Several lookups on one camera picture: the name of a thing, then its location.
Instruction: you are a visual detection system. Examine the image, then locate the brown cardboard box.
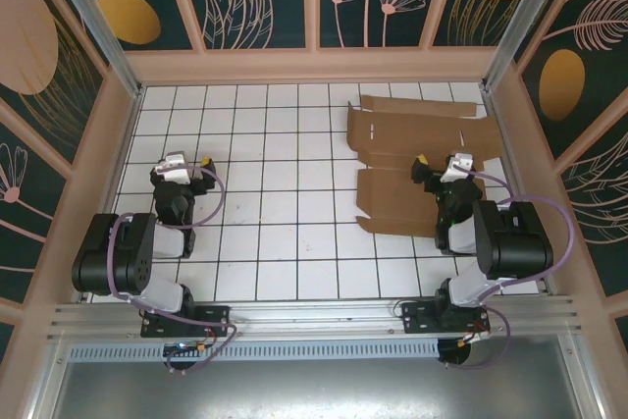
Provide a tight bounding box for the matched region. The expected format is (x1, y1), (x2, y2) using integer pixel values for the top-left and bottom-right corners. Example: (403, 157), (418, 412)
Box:
(345, 93), (504, 236)

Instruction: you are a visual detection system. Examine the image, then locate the small circuit board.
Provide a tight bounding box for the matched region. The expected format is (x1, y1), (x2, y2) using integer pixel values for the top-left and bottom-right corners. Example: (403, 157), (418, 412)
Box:
(163, 340), (208, 357)

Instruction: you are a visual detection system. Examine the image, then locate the grey metal sheet panel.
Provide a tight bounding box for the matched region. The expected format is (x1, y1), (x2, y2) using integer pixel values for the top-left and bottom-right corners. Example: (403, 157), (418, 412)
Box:
(28, 333), (609, 419)

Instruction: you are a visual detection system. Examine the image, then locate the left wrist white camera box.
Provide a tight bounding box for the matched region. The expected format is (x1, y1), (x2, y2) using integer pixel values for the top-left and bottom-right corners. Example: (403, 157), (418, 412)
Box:
(149, 152), (193, 183)

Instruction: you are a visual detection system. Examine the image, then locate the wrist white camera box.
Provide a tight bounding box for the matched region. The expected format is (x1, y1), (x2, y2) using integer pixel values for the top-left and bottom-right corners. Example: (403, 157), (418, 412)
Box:
(149, 152), (193, 183)
(440, 152), (476, 183)

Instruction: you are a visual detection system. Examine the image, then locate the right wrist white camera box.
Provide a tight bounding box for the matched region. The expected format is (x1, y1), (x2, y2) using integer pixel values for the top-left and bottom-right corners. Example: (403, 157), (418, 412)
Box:
(440, 152), (476, 183)

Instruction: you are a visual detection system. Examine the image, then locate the aluminium side rail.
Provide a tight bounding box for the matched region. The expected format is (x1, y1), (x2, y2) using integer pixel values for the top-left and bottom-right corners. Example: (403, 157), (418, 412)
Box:
(483, 87), (559, 296)
(73, 87), (144, 303)

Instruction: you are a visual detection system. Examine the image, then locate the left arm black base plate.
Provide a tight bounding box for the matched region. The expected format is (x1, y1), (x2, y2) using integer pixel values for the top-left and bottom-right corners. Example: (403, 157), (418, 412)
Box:
(140, 304), (232, 340)

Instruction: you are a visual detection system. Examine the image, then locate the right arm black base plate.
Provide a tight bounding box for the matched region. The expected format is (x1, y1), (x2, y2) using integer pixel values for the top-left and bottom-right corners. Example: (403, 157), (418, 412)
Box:
(400, 301), (492, 335)

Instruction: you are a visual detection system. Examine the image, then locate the aluminium corner post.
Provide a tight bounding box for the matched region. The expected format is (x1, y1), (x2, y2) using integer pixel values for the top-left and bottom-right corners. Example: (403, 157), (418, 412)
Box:
(480, 0), (575, 91)
(38, 0), (143, 99)

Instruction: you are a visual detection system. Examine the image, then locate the long aluminium mounting rail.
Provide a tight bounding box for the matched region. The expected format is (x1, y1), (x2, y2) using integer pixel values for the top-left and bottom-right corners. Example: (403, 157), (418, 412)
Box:
(46, 294), (583, 341)

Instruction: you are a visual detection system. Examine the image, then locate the grey slotted cable duct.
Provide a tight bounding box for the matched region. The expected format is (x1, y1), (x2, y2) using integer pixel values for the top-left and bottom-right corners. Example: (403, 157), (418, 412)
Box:
(66, 338), (441, 361)

